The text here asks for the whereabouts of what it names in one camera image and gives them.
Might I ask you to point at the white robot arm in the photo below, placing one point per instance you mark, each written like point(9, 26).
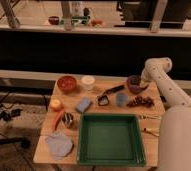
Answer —
point(174, 144)

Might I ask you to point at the white cup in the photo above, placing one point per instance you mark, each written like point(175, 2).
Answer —
point(88, 82)

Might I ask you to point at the dark red background bowl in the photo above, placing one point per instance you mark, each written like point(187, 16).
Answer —
point(53, 20)

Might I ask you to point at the yellow round fruit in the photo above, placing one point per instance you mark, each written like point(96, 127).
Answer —
point(55, 104)

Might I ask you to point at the purple bowl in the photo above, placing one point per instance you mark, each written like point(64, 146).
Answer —
point(133, 84)

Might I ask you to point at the black power adapter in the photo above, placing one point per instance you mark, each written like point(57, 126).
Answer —
point(15, 112)

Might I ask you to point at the bunch of dark grapes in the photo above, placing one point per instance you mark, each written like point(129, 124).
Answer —
point(141, 101)

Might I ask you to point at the blue cup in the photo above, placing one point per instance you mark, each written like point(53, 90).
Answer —
point(121, 99)

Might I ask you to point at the green white background object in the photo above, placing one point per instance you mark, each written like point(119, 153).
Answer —
point(76, 20)

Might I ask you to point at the blue eraser sponge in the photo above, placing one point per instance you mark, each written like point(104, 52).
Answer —
point(83, 105)

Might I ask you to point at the red chili pepper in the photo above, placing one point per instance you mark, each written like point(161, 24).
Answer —
point(57, 119)

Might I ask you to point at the grey cloth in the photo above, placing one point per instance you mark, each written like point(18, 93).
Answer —
point(59, 145)

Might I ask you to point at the green plastic tray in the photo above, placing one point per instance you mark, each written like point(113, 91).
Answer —
point(110, 140)

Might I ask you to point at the metal cup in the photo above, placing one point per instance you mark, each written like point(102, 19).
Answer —
point(68, 120)

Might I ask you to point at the black office chair base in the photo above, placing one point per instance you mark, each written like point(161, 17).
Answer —
point(24, 142)

